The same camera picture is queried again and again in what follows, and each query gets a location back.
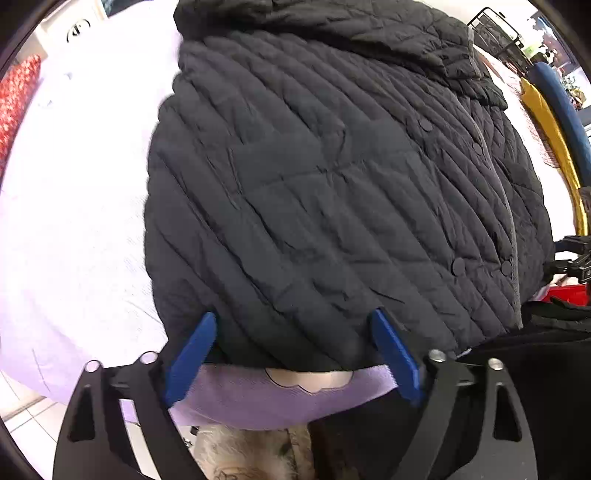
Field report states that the black quilted jacket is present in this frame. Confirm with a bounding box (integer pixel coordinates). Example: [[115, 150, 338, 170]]
[[143, 0, 555, 372]]

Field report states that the navy blue cushion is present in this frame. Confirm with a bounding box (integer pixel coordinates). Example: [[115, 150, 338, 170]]
[[533, 62, 589, 190]]

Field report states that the black metal rack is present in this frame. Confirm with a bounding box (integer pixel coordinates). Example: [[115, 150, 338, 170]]
[[468, 7, 522, 51]]

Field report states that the striped pink grey cloth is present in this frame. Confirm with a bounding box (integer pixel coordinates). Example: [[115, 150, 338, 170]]
[[475, 46, 561, 167]]

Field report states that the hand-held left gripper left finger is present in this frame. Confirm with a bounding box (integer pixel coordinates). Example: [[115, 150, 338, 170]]
[[52, 311, 218, 480]]

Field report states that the red floral pillow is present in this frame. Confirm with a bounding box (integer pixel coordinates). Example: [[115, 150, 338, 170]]
[[0, 54, 42, 167]]

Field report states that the black garment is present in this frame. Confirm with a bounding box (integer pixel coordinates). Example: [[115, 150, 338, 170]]
[[309, 298, 591, 480]]

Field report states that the beige machine with round logo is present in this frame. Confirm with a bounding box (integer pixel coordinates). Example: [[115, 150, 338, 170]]
[[39, 0, 112, 58]]

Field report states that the red box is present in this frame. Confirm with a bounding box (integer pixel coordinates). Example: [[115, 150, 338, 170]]
[[542, 284, 591, 305]]

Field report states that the cream fur trim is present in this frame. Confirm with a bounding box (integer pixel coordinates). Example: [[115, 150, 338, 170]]
[[194, 425, 315, 480]]

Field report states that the yellow cushion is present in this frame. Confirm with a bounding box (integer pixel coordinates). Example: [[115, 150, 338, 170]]
[[519, 78, 585, 236]]

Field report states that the pale pink sheet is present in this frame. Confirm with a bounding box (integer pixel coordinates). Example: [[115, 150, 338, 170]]
[[501, 83, 580, 241]]

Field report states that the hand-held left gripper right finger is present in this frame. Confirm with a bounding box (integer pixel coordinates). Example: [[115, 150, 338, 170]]
[[370, 308, 539, 480]]

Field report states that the purple floral bed sheet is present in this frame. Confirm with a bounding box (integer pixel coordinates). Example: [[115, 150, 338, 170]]
[[0, 9, 402, 432]]

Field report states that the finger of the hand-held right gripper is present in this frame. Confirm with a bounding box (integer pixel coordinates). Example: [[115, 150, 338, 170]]
[[553, 235, 591, 254], [551, 257, 591, 283]]

